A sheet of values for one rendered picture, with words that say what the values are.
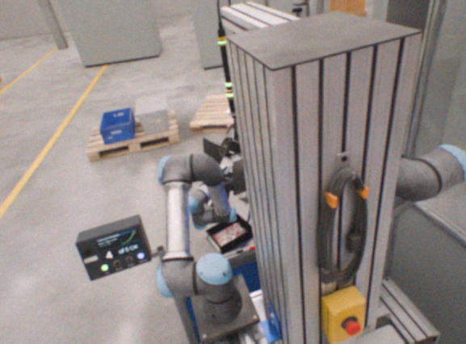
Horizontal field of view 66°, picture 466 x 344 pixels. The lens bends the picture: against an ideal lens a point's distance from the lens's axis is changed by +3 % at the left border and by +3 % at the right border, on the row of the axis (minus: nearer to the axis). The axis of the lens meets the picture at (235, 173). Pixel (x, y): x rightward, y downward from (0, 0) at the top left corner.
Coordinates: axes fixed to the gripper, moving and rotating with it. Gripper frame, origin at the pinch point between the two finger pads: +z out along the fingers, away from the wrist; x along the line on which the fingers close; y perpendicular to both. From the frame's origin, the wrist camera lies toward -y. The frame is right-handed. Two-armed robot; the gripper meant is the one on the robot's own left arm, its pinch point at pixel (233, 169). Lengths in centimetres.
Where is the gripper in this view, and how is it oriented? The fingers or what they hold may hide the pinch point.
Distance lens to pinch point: 183.1
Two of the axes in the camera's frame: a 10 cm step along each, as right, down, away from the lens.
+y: -7.9, -1.5, 5.9
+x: 2.2, 8.4, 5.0
